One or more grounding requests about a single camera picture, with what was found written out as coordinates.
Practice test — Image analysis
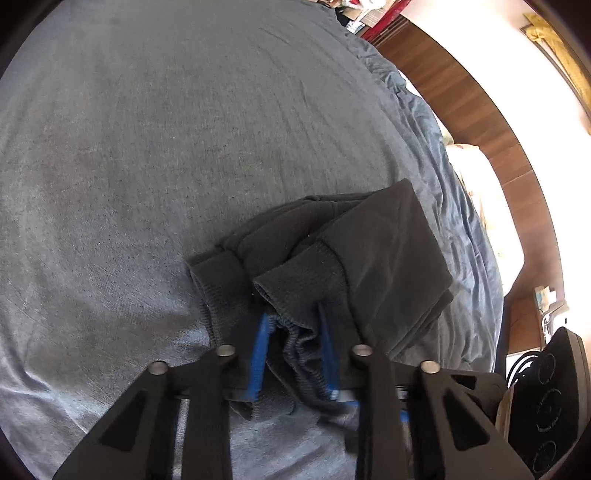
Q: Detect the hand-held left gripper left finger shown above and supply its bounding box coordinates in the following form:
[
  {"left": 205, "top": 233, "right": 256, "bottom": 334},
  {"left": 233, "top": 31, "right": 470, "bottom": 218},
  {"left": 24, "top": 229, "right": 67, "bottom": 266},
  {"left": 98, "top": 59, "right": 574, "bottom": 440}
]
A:
[{"left": 52, "top": 313, "right": 274, "bottom": 480}]

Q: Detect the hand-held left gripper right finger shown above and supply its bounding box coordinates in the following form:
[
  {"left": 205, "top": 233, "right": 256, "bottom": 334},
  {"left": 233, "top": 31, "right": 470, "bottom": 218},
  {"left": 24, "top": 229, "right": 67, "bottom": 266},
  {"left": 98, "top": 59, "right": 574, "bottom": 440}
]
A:
[{"left": 318, "top": 305, "right": 535, "bottom": 480}]

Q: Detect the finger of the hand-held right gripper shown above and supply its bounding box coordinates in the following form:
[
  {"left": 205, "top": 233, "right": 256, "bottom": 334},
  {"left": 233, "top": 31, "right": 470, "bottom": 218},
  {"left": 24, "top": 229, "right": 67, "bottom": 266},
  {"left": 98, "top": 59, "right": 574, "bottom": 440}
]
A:
[{"left": 442, "top": 369, "right": 507, "bottom": 416}]

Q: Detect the black sweater garment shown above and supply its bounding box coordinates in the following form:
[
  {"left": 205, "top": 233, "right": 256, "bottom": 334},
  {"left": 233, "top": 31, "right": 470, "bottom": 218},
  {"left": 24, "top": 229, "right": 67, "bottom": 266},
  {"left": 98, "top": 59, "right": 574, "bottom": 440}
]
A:
[{"left": 187, "top": 179, "right": 455, "bottom": 421}]

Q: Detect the wooden nightstand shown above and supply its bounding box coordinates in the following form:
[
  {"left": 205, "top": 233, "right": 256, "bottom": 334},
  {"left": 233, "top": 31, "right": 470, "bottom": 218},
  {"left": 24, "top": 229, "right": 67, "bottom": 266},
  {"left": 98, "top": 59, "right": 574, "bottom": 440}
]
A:
[{"left": 507, "top": 295, "right": 551, "bottom": 357}]

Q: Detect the white device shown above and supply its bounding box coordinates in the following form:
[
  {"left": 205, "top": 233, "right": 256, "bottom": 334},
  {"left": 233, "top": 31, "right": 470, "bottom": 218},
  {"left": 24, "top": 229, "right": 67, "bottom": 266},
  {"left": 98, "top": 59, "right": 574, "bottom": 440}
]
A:
[{"left": 538, "top": 299, "right": 573, "bottom": 344}]

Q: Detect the tissue box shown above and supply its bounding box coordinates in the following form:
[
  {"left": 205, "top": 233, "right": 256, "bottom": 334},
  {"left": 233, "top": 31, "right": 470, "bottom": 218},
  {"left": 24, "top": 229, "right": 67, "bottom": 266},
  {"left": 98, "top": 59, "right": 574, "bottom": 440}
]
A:
[{"left": 533, "top": 285, "right": 557, "bottom": 310}]

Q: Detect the white floral pillow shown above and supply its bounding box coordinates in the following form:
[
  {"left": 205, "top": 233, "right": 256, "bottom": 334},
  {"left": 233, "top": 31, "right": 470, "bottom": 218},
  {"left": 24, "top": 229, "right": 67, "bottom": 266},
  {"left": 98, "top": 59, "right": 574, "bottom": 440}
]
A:
[{"left": 442, "top": 136, "right": 527, "bottom": 297}]

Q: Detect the blue-grey bed sheet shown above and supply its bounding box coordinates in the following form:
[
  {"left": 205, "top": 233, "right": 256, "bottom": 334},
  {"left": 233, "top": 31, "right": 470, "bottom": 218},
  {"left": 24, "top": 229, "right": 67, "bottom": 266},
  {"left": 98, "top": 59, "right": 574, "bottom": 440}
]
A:
[{"left": 0, "top": 0, "right": 505, "bottom": 480}]

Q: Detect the red striped fabric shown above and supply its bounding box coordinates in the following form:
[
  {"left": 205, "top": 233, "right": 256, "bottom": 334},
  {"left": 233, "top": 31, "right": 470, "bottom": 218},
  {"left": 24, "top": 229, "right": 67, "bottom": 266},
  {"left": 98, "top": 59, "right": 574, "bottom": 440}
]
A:
[{"left": 360, "top": 8, "right": 416, "bottom": 47}]

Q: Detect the clutter pile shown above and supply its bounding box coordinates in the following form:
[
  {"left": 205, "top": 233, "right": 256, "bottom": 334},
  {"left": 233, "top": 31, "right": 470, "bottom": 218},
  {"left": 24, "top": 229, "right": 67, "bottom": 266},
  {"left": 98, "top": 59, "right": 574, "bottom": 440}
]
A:
[{"left": 331, "top": 0, "right": 395, "bottom": 34}]

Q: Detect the black cable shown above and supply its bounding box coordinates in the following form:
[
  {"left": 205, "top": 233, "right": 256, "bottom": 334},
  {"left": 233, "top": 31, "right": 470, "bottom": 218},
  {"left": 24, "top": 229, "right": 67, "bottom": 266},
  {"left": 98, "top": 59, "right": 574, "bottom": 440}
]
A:
[{"left": 505, "top": 350, "right": 546, "bottom": 389}]

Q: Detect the gold framed wall picture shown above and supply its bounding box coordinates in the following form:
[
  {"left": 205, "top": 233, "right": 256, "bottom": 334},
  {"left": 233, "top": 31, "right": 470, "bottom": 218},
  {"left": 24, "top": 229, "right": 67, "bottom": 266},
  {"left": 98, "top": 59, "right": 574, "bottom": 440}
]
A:
[{"left": 519, "top": 11, "right": 591, "bottom": 136}]

